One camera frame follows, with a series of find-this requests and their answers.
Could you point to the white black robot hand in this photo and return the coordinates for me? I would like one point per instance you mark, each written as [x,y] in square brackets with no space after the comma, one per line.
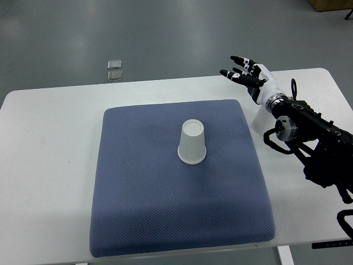
[259,81]

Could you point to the white paper cup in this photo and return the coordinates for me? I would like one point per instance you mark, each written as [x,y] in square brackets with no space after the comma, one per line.
[192,148]
[263,121]

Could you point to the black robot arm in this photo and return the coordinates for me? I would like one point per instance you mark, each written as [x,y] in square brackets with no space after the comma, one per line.
[324,149]

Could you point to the white paper cup on mat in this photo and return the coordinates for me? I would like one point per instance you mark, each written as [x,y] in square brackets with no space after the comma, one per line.
[192,148]

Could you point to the brown cardboard box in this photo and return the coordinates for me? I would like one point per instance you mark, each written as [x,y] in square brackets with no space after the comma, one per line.
[330,5]

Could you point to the black tripod leg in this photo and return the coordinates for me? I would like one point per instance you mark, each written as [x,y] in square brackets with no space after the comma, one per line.
[347,17]

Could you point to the lower silver floor plate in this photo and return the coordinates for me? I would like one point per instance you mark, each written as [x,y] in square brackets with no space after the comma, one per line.
[114,76]

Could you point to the silver floor plate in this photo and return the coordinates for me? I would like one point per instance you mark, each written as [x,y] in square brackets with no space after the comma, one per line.
[114,64]
[114,76]

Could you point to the upper silver floor plate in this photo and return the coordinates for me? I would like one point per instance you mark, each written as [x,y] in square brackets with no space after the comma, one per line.
[114,64]

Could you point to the blue textured cushion mat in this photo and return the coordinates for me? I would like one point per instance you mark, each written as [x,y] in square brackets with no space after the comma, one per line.
[148,200]

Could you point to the white table leg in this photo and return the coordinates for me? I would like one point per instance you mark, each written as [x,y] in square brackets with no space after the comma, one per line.
[285,255]

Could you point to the black table control panel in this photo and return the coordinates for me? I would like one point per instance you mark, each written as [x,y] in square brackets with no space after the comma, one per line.
[332,244]

